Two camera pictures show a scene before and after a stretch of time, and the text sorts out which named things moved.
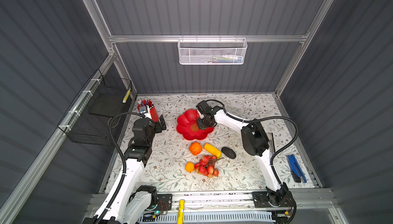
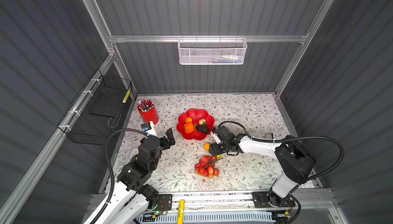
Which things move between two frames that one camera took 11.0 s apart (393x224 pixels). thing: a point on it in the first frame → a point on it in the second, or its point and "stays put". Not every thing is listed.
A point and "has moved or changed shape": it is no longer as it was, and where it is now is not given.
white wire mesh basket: x=210 y=51 stays put
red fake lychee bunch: x=205 y=166 stays put
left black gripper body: x=157 y=128 → x=165 y=144
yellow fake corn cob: x=213 y=150 stays put
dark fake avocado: x=228 y=152 has moved or changed shape
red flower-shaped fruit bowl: x=187 y=125 stays put
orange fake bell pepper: x=195 y=148 → x=189 y=127
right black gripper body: x=202 y=122 → x=218 y=148
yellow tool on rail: x=180 y=213 stays put
